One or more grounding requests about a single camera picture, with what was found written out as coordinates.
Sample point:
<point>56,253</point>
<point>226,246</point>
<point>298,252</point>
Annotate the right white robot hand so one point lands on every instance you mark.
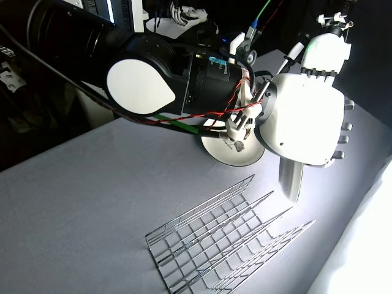
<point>303,122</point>

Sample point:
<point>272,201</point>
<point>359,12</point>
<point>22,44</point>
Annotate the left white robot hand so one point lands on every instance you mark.
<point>330,55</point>

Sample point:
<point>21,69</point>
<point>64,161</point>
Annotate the white plate with dark rim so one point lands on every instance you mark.
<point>223,150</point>
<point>291,180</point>

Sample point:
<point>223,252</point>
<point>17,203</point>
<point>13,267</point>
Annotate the white cloth backdrop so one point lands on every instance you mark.
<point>367,245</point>

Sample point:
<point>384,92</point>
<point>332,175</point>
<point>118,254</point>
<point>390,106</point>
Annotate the white skeletal hand model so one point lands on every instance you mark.
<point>196,13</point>

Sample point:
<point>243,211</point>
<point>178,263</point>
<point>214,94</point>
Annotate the wrist camera on white bracket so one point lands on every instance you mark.
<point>242,46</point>

